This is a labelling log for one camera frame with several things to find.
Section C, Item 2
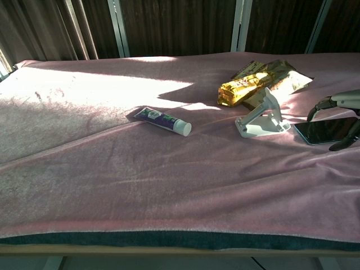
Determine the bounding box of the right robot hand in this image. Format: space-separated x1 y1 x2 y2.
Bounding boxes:
307 89 360 152

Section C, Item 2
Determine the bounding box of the black smartphone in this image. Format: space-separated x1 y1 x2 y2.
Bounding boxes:
294 116 360 146

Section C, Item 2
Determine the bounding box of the patterned foil snack bag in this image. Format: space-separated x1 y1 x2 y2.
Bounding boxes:
241 59 314 111

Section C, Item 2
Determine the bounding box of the dark brown partition panel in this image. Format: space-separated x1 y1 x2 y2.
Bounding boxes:
245 0 321 54
119 0 239 58
320 0 360 54

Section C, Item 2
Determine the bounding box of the brown printed snack box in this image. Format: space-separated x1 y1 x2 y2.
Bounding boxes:
231 60 266 80

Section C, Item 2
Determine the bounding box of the gold foil snack package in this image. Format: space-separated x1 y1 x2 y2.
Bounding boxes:
218 71 276 107

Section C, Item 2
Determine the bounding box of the purple white toothpaste tube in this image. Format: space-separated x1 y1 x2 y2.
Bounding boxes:
132 106 192 137

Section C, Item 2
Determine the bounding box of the pink fleece blanket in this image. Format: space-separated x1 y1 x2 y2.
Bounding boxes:
0 52 360 244

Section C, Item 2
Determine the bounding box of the dark grey underlay pad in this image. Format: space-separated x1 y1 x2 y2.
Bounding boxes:
0 231 360 251

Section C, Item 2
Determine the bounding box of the brown striped curtain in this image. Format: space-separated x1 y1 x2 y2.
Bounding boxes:
0 0 99 71

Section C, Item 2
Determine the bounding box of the white partition post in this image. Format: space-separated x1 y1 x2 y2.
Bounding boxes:
230 0 254 53
304 0 333 55
106 0 131 59

